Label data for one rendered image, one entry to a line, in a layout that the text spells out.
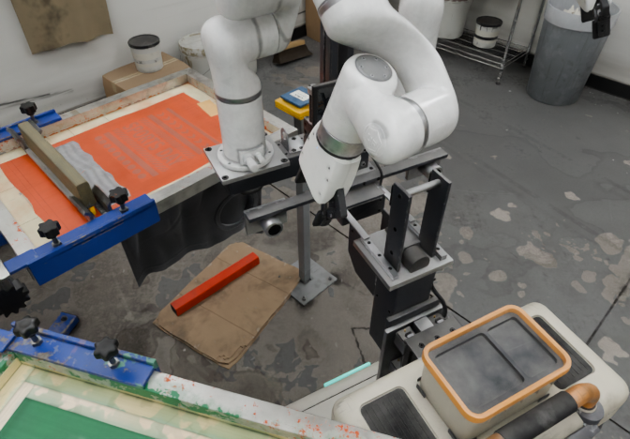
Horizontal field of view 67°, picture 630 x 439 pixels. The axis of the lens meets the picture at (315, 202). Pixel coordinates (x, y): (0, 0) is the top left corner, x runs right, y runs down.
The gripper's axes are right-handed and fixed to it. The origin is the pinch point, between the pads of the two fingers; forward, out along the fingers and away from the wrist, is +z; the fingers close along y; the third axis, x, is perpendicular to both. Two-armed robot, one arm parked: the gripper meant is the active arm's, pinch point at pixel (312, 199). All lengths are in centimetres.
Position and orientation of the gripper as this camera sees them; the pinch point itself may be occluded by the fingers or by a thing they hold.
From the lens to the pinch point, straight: 82.4
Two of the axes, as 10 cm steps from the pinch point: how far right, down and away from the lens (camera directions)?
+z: -2.7, 5.7, 7.7
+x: 9.0, -1.3, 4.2
